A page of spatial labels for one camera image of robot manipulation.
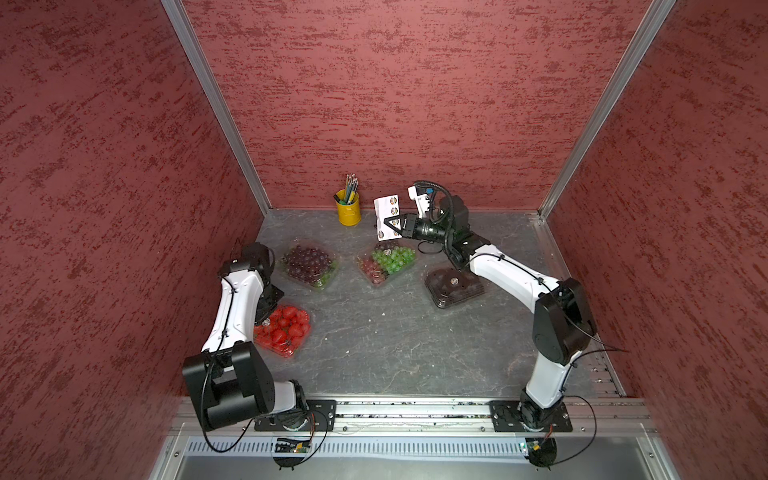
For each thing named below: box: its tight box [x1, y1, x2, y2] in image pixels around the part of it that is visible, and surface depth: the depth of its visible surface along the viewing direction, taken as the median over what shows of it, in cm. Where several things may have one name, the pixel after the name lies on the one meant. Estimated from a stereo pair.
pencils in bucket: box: [333, 173, 359, 205], surface depth 112 cm
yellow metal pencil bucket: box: [336, 189, 361, 226], surface depth 113 cm
